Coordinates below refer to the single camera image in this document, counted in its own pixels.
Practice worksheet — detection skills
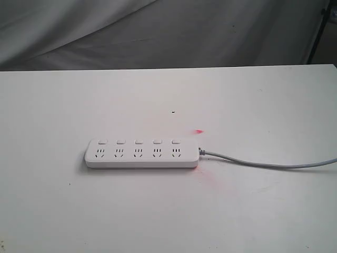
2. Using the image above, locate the white five-socket power strip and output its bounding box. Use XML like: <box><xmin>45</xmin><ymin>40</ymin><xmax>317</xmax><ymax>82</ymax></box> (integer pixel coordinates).
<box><xmin>84</xmin><ymin>138</ymin><xmax>200</xmax><ymax>169</ymax></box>

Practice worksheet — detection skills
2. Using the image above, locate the grey backdrop cloth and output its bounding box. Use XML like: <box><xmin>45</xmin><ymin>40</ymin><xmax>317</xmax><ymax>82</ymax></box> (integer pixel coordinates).
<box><xmin>1</xmin><ymin>1</ymin><xmax>329</xmax><ymax>71</ymax></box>

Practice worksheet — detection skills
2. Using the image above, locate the black tripod stand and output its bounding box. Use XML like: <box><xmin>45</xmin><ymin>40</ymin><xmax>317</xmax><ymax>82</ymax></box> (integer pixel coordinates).
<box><xmin>306</xmin><ymin>1</ymin><xmax>332</xmax><ymax>64</ymax></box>

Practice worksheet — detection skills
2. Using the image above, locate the grey power cable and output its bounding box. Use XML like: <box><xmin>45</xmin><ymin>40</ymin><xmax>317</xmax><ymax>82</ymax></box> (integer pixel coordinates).
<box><xmin>197</xmin><ymin>146</ymin><xmax>337</xmax><ymax>169</ymax></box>

